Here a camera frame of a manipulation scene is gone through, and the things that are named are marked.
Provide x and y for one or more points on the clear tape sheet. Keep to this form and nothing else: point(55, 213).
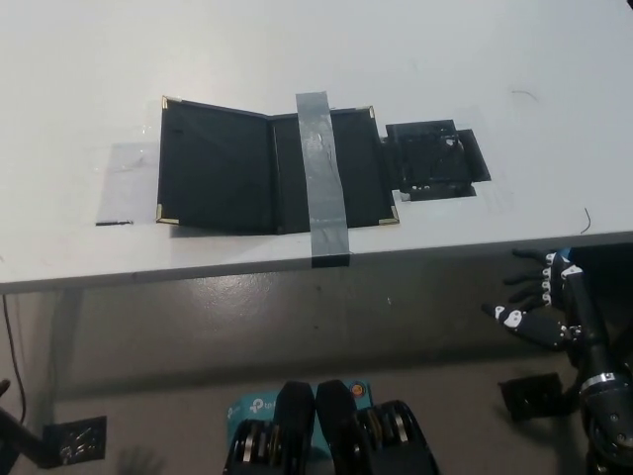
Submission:
point(126, 183)

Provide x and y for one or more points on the grey duct tape strip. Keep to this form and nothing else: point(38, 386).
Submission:
point(324, 188)

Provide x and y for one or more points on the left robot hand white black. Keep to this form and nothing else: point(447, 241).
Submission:
point(141, 462)

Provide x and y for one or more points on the black diary with gold corners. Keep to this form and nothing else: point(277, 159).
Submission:
point(217, 168)

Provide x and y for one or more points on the teal router box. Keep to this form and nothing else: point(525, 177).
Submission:
point(249, 407)

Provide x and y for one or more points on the black table foot left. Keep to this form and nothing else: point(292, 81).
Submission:
point(79, 440)

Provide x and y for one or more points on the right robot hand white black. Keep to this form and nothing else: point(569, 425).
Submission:
point(536, 327)

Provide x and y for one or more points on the black table foot right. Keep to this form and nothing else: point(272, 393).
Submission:
point(531, 396)

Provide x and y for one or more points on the black tape patch on desk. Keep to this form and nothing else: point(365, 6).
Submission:
point(430, 158)

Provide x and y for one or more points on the black table foot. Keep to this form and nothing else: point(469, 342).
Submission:
point(79, 440)
point(531, 396)

